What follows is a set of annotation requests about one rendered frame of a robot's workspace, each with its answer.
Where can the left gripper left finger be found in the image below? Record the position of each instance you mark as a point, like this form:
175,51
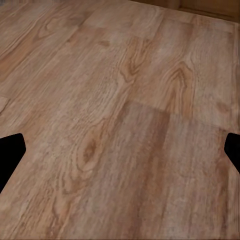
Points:
12,149

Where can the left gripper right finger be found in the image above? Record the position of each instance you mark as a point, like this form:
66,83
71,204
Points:
232,149

